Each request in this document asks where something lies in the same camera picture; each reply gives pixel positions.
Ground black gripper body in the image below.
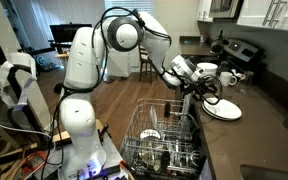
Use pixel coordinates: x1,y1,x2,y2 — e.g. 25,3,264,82
183,78,215,101

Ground white ceramic mug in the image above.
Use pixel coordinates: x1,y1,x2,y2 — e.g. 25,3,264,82
218,71,239,88

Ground white ceramic bowl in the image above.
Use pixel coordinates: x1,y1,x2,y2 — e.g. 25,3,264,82
202,69,218,78
196,61,219,74

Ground dark bottle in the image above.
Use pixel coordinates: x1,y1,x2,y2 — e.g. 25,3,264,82
217,60,231,75

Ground clear glass jar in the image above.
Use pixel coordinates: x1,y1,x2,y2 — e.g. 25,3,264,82
239,70,255,92

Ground black cylindrical cup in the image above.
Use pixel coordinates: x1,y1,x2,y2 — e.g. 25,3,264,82
163,101,172,119

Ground black kettle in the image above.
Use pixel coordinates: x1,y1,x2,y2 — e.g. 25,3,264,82
210,29,226,55

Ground black electric stove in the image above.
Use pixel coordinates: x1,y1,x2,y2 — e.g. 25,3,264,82
174,37,266,101

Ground wooden bar stool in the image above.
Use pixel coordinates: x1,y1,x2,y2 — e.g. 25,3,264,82
137,44,159,84

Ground narrow white upper cabinet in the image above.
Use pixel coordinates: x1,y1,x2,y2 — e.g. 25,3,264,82
196,0,215,23

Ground stainless steel microwave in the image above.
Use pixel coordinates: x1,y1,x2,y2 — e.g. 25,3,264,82
208,0,245,20

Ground white window blinds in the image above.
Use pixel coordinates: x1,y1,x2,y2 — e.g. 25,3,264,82
104,0,155,18

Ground kitchen sink basin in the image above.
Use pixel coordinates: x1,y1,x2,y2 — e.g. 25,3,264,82
239,163,288,180

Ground robot mounting table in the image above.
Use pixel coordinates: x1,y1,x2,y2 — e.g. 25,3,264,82
40,131,133,180

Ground wooden desk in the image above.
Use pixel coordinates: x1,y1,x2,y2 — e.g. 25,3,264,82
53,51,70,60

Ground black computer monitor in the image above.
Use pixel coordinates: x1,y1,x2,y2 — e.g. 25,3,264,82
48,22,93,43

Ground wire dishwasher rack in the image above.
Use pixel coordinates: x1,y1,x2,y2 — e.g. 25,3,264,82
118,96,208,178

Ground white strap loop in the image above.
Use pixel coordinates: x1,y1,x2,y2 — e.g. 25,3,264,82
0,51,38,113

